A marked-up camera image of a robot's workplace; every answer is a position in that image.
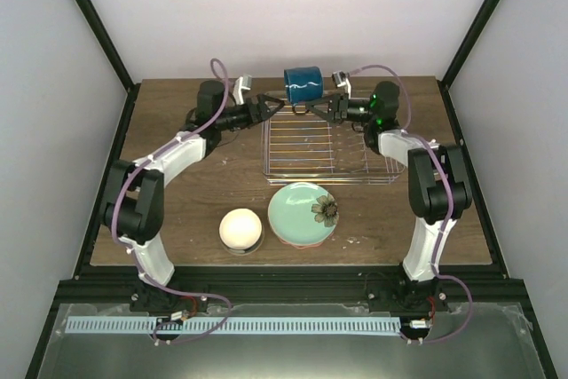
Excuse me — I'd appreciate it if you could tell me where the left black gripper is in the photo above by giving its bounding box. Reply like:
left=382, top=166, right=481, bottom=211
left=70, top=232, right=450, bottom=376
left=215, top=93, right=283, bottom=131

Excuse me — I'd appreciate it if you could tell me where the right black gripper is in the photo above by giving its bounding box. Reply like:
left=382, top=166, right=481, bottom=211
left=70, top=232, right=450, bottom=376
left=306, top=93, right=377, bottom=125

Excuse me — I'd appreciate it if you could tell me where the blue enamel mug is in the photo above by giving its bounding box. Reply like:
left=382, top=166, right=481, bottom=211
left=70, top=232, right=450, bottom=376
left=283, top=66, right=324, bottom=115

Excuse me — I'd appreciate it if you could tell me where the teal flower plate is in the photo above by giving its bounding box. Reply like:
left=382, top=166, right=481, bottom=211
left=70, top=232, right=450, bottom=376
left=267, top=182, right=339, bottom=244

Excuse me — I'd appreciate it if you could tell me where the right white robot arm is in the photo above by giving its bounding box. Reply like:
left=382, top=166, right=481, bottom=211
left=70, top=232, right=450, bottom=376
left=304, top=81, right=472, bottom=311

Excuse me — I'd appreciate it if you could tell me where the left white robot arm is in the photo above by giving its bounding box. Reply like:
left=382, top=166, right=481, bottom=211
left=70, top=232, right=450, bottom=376
left=99, top=75, right=285, bottom=312

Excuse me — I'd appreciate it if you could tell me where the white upturned bowl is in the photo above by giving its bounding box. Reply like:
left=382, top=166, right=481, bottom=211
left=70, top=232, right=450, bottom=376
left=219, top=209, right=263, bottom=249

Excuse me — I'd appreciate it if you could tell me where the orange scalloped plate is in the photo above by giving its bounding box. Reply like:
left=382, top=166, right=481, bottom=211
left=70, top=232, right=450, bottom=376
left=279, top=237, right=324, bottom=249

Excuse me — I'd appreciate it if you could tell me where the light blue slotted strip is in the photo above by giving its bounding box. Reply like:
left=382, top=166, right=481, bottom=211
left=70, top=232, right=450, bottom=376
left=65, top=316, right=401, bottom=336

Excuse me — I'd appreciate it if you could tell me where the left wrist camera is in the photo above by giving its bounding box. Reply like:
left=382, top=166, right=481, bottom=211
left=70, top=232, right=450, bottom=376
left=233, top=75, right=252, bottom=105

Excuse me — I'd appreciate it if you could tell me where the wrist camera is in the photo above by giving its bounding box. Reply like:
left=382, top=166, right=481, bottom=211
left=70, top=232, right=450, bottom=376
left=331, top=71, right=351, bottom=99
left=233, top=75, right=252, bottom=105

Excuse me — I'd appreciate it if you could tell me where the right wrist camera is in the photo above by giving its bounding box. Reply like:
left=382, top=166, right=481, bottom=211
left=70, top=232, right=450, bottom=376
left=331, top=71, right=351, bottom=99

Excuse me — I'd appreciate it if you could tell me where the wire dish rack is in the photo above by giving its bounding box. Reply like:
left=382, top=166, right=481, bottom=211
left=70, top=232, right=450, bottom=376
left=262, top=103, right=405, bottom=186

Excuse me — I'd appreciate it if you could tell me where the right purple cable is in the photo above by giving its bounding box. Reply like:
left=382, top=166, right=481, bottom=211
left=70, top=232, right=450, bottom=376
left=345, top=63, right=474, bottom=345

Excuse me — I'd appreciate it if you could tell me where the black aluminium frame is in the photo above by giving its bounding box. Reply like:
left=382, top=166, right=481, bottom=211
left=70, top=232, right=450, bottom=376
left=26, top=0, right=557, bottom=378

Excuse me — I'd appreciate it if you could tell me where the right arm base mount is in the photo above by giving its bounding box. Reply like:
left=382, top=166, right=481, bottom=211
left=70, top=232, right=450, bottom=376
left=365, top=280, right=448, bottom=312

